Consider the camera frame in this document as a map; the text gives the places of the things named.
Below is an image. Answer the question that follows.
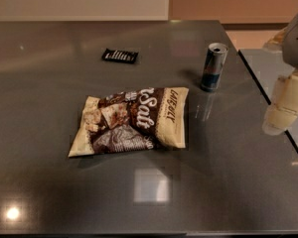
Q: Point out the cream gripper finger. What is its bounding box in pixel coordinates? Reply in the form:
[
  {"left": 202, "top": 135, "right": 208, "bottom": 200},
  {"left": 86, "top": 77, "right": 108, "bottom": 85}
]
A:
[
  {"left": 262, "top": 70, "right": 298, "bottom": 136},
  {"left": 262, "top": 29, "right": 286, "bottom": 53}
]

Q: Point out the redbull can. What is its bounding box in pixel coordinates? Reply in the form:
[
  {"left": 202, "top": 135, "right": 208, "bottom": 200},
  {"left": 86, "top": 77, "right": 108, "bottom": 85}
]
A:
[{"left": 201, "top": 43, "right": 228, "bottom": 92}]

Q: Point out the brown chip bag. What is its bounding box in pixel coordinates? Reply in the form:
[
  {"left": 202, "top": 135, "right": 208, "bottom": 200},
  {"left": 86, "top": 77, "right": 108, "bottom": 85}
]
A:
[{"left": 69, "top": 87, "right": 189, "bottom": 157}]

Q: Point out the small black snack packet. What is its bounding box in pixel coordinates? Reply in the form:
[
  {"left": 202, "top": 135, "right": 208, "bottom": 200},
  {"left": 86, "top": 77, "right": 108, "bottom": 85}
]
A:
[{"left": 101, "top": 49, "right": 138, "bottom": 63}]

